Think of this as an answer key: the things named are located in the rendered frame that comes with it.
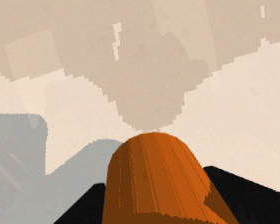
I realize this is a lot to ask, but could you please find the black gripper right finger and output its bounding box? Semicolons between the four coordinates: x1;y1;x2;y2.
203;165;280;224

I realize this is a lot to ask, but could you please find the orange knob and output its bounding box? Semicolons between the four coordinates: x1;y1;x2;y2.
103;132;238;224

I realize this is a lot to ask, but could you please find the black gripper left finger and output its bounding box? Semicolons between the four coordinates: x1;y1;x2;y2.
55;183;105;224

